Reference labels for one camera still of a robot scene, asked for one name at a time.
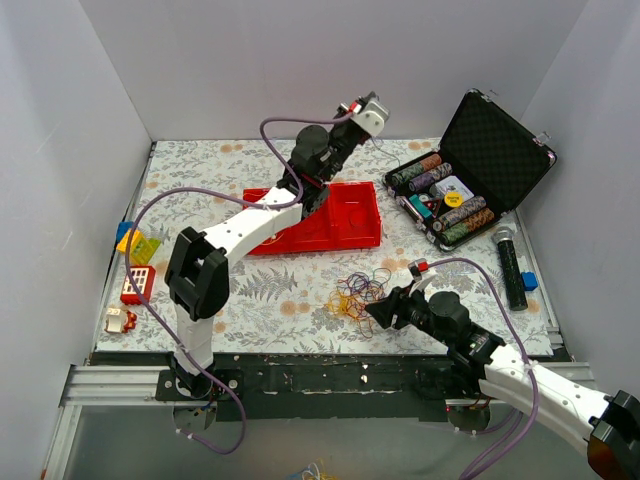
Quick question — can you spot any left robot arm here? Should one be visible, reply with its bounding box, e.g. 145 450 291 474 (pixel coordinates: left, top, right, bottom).
165 92 389 400

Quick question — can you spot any red plastic bin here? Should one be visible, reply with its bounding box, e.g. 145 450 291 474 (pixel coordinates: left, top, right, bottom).
247 187 302 250
327 182 381 251
250 201 331 256

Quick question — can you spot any red white toy figure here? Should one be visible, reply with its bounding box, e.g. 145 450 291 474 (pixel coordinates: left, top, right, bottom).
104 307 137 334

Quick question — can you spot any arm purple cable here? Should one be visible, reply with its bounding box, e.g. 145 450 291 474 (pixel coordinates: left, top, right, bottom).
422 257 541 480
124 115 354 455

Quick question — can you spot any red white window brick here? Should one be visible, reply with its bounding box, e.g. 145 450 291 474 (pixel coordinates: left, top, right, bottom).
120 265 156 305

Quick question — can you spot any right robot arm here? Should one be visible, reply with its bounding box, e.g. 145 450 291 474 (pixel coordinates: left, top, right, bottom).
365 287 639 479

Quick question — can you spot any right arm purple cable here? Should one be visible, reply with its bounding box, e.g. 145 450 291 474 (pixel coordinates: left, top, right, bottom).
422 257 541 480

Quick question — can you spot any yellow toy brick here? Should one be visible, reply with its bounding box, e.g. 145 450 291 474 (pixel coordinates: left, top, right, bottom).
116 229 148 265

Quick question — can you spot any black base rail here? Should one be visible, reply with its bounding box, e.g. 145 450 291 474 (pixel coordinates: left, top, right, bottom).
155 354 492 422

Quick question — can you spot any black poker chip case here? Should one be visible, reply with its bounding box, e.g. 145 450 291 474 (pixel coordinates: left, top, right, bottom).
383 89 557 251

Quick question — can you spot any red plastic bin middle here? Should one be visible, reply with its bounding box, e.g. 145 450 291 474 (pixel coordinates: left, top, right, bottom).
250 201 331 256

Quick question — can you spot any red plastic bin right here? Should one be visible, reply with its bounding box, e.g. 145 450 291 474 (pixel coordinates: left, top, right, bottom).
327 182 381 251

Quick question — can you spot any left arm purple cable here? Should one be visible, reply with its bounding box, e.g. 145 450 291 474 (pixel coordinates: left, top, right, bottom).
124 115 354 455

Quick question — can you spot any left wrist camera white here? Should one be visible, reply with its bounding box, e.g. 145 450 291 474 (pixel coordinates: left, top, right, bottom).
340 92 390 137

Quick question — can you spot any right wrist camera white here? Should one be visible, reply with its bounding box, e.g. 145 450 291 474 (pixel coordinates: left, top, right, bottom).
407 258 435 294

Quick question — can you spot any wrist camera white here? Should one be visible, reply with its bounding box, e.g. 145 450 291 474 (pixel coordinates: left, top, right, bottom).
340 92 390 137
407 258 435 294

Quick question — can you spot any blue toy brick left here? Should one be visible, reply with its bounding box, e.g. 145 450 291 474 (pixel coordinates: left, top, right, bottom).
116 221 133 243

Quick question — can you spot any red plastic bin left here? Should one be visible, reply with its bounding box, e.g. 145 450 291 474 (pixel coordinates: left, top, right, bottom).
247 187 302 250

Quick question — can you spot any blue toy block right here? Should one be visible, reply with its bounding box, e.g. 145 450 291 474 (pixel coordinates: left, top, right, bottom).
521 272 539 292

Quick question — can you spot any green toy brick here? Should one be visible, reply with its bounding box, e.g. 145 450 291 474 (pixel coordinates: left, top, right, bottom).
131 238 161 266

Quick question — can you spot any black microphone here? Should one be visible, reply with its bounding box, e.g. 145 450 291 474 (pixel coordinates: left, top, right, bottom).
492 227 528 311

